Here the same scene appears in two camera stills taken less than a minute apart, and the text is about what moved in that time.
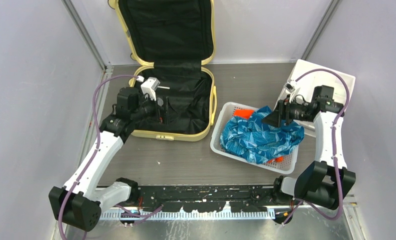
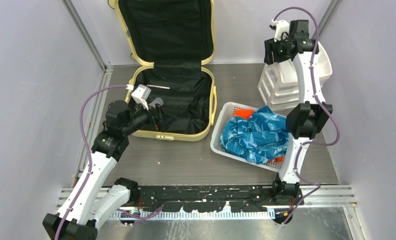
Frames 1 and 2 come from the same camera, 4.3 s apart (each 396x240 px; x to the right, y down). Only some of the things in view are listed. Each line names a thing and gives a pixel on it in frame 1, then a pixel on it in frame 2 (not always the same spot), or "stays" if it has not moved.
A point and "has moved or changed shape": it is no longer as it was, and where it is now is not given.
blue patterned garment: [258, 140] stays
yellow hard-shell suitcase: [173, 39] stays
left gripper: [163, 112] to [159, 117]
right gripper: [283, 112] to [270, 45]
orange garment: [243, 113] stays
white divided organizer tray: [303, 79] has moved or changed shape
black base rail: [209, 198] stays
